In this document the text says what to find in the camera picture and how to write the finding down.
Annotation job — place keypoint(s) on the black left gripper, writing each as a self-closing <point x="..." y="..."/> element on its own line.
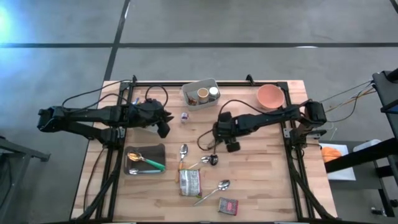
<point x="146" y="113"/>

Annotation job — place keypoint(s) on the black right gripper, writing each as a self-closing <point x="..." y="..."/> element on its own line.
<point x="231" y="127"/>

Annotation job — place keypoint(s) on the dark brown plastic tray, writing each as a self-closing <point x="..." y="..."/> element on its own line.
<point x="155" y="151"/>

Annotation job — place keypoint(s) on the dark brown spice jar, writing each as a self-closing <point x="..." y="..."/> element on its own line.
<point x="192" y="100"/>

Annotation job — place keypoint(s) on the spice jar with white lid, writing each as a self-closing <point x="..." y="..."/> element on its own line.
<point x="213" y="91"/>

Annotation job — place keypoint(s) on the spice jar with tan lid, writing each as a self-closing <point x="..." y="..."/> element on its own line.
<point x="203" y="93"/>

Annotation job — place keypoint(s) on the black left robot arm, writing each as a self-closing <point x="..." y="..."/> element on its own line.
<point x="81" y="115"/>

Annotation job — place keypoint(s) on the small glass jar red label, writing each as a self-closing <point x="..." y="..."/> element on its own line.
<point x="185" y="117"/>

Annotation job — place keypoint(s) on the small dark round cup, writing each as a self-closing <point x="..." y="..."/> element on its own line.
<point x="213" y="160"/>

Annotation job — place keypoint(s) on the black table clamp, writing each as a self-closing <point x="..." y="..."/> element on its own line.
<point x="249" y="77"/>
<point x="134" y="78"/>

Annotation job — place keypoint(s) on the plain all-metal spoon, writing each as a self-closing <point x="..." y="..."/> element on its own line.
<point x="223" y="184"/>

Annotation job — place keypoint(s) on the salmon pink bowl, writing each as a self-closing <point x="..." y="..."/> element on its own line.
<point x="270" y="96"/>

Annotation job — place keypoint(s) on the silver snack bag red edge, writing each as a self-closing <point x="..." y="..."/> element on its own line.
<point x="189" y="183"/>

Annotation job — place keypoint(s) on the red and gold tin box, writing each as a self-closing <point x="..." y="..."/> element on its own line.
<point x="228" y="206"/>

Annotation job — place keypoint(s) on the orange fabric item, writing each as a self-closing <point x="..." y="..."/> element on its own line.
<point x="330" y="154"/>

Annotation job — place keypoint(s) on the white paper sheet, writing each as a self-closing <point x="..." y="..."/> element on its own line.
<point x="342" y="174"/>

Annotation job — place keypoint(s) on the black overhead beam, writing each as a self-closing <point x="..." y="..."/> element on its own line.
<point x="357" y="157"/>

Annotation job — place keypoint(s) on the white plastic container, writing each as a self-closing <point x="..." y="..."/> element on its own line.
<point x="367" y="145"/>

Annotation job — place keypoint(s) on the grey metal stand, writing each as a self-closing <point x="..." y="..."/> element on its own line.
<point x="18" y="149"/>

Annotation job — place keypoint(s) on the black desk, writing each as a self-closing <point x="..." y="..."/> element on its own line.
<point x="387" y="93"/>

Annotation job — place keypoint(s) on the silver metal bracket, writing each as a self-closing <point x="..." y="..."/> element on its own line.
<point x="287" y="133"/>

